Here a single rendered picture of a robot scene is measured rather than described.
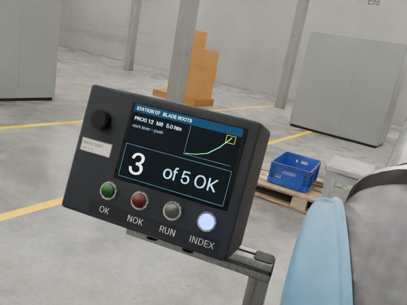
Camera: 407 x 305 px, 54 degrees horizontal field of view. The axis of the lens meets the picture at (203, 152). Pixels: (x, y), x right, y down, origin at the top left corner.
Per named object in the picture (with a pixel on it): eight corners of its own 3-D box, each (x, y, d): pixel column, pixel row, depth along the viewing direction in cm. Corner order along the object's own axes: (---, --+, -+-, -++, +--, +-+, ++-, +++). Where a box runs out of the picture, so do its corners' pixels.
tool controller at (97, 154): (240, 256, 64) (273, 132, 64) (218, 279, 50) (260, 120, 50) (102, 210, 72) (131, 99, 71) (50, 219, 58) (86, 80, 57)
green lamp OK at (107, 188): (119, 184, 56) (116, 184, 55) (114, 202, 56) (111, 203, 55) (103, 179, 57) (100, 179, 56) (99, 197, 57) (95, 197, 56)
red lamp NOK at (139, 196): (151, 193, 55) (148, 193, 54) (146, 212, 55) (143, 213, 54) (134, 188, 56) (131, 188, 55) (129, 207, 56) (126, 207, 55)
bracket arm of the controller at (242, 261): (272, 273, 60) (276, 256, 59) (268, 284, 57) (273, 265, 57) (134, 227, 67) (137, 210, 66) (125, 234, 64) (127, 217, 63)
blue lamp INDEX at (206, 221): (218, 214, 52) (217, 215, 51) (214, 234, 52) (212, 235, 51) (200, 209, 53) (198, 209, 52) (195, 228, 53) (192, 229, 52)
